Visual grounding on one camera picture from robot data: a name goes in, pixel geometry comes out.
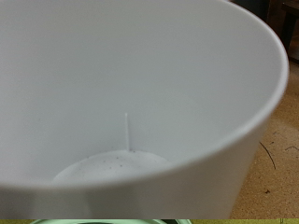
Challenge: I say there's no white mug green-taped handle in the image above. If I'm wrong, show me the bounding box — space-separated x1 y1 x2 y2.
0 0 290 220

